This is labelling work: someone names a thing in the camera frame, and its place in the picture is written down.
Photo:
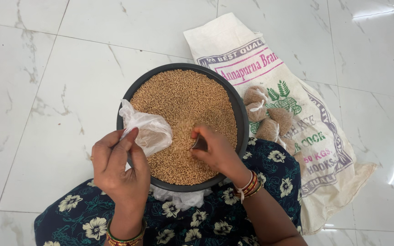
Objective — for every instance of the clear plastic bag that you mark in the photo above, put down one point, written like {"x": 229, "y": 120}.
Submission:
{"x": 153, "y": 129}

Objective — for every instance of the heap of empty plastic bags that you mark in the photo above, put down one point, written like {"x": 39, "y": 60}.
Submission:
{"x": 182, "y": 200}

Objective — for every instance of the small steel scoop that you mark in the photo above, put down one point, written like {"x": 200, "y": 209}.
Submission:
{"x": 201, "y": 144}

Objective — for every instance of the heap of wheat grains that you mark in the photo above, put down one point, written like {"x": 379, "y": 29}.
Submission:
{"x": 183, "y": 95}

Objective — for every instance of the person's left hand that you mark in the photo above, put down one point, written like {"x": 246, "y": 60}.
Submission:
{"x": 123, "y": 177}

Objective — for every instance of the red and gold bangles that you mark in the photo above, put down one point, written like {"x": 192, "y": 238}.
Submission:
{"x": 248, "y": 186}

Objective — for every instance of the pile of filled grain packets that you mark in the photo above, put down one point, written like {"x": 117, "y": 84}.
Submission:
{"x": 280, "y": 118}

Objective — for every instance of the green and gold bangles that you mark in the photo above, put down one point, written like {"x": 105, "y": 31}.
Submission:
{"x": 128, "y": 239}

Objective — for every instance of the black round basin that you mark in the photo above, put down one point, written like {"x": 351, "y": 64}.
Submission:
{"x": 240, "y": 114}

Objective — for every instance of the person's right hand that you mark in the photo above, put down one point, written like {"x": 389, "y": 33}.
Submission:
{"x": 221, "y": 153}

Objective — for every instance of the white printed woven sack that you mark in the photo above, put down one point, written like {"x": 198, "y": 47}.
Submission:
{"x": 323, "y": 143}

